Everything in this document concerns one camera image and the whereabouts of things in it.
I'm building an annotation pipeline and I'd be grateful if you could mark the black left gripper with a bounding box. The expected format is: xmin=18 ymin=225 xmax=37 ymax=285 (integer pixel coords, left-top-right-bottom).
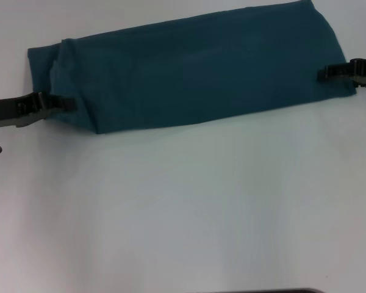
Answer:
xmin=0 ymin=91 xmax=77 ymax=129

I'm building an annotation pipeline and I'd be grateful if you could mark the teal t-shirt with beige print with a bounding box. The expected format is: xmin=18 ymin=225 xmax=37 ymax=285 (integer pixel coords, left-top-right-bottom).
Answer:
xmin=27 ymin=0 xmax=357 ymax=135

